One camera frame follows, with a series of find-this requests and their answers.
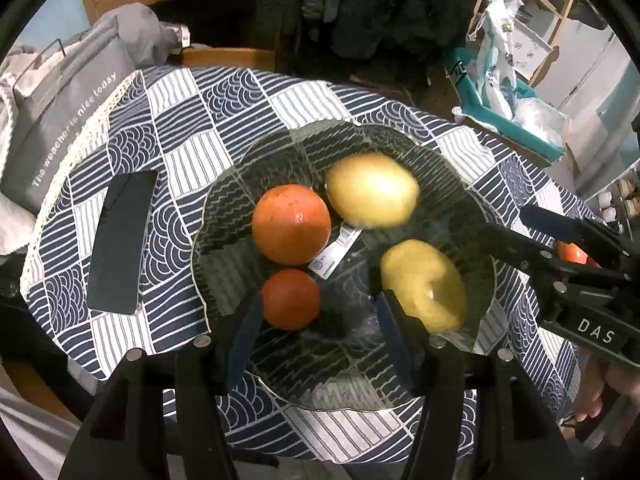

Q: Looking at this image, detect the black hooded coat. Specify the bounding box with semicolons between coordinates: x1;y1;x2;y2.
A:
330;0;481;61

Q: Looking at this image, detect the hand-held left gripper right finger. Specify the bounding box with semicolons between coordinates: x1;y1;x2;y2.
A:
375;290;573;480

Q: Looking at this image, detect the white label sticker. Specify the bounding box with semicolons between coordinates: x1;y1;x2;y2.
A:
307;225;362;277

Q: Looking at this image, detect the small orange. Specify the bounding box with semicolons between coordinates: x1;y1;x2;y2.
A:
261;269;321;331

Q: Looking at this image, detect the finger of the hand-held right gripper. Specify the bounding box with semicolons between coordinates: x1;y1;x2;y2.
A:
519;204;636;268
472;222;591;291

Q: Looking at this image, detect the teal box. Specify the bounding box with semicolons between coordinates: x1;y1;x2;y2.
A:
445;47;566;161

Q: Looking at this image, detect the yellow lemon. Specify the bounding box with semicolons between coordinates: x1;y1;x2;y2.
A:
325;154;420;228

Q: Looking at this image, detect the grey crumpled clothing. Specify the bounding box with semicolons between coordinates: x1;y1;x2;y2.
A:
65;2;188;68

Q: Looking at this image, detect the grey fabric storage bag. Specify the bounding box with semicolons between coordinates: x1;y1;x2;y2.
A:
0;37;138;216

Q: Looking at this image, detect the wooden shelf rack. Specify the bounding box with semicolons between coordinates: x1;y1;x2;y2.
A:
472;0;578;88

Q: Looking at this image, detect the scalloped glass plate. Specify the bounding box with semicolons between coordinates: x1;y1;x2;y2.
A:
192;119;497;413

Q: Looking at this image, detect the blue white patterned tablecloth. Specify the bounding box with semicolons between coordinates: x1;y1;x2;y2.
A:
20;66;621;463

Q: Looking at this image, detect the white rice bag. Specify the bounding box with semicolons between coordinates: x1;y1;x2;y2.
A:
467;0;526;116

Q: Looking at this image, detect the large orange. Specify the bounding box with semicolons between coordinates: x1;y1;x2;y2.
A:
555;241;601;267
251;185;332;267

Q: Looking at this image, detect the person's right hand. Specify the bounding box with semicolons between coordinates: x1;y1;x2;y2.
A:
572;357;608;423

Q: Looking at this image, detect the wooden drawer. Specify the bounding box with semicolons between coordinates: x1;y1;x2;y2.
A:
180;47;278;68

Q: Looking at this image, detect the clear plastic bag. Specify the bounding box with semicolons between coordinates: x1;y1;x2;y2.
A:
512;97;571;148

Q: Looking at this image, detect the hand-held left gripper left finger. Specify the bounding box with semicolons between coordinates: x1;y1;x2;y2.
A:
57;292;266;480

